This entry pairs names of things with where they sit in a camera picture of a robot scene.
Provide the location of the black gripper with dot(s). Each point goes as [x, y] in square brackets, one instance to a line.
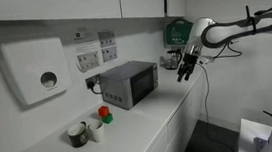
[192, 56]

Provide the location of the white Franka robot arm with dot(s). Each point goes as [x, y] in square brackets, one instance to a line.
[238, 29]

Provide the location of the silver microwave oven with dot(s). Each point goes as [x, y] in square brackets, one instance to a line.
[120, 84]

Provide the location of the glass electric kettle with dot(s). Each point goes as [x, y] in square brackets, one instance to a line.
[172, 59]

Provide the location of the green first aid box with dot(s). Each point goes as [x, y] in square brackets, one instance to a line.
[176, 32]

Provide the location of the white base cabinet unit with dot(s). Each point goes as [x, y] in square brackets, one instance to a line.
[180, 122]

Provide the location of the grey picture sign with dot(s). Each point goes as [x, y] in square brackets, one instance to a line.
[109, 53]
[107, 38]

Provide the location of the green cube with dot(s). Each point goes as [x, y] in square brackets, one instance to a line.
[108, 119]

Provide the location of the red cube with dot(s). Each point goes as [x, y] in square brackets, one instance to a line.
[103, 111]

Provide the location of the white robot table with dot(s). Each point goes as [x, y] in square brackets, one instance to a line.
[250, 135]

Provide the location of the black power plug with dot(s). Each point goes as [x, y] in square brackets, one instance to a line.
[91, 85]

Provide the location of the white mug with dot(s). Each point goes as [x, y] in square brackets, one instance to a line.
[97, 131]

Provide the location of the small white notice sheet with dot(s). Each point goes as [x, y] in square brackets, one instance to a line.
[83, 37]

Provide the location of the dark mug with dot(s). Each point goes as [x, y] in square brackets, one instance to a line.
[78, 137]

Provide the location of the white paper towel dispenser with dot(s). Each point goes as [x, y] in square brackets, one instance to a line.
[28, 69]

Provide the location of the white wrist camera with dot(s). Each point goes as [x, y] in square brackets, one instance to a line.
[206, 59]

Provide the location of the white wall socket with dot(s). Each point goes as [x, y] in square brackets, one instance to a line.
[91, 77]

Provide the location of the white wall cabinet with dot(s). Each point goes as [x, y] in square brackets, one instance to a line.
[52, 7]

